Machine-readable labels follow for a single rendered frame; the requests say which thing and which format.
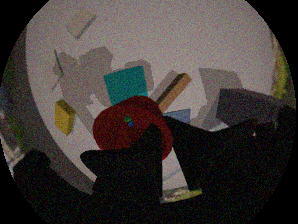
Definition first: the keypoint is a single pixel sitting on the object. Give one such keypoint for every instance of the dark red cup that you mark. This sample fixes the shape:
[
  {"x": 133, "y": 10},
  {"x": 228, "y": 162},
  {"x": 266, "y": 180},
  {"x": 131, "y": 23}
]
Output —
[{"x": 111, "y": 131}]

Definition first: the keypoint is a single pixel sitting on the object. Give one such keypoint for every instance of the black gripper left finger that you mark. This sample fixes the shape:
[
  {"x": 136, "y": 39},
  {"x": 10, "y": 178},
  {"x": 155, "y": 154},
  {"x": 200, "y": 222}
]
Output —
[{"x": 143, "y": 159}]

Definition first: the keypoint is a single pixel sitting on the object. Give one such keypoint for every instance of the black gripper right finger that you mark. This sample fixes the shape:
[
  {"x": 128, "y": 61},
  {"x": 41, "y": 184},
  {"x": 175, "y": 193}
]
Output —
[{"x": 197, "y": 149}]

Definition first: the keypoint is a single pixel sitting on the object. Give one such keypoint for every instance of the yellow rectangular block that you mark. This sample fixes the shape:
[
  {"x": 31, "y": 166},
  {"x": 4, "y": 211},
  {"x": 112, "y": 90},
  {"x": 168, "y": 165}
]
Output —
[{"x": 64, "y": 117}]

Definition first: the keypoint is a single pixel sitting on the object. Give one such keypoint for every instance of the brown rectangular bar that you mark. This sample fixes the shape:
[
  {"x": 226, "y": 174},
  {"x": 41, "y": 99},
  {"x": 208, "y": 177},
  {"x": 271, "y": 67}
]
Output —
[{"x": 175, "y": 89}]

